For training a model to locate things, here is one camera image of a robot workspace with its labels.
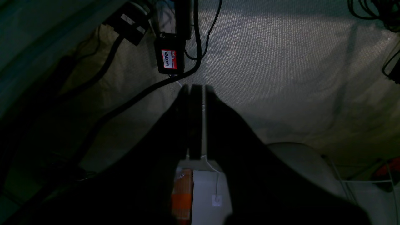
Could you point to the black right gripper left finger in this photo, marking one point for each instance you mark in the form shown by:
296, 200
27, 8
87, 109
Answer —
137, 189

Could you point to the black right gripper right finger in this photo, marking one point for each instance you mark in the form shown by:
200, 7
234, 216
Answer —
263, 189

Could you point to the orange white box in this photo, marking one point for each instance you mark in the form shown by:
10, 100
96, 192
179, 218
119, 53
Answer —
182, 196

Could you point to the black box with name sticker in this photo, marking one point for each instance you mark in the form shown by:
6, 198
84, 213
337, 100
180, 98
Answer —
169, 52

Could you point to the black power adapter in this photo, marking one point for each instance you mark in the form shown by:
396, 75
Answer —
130, 22

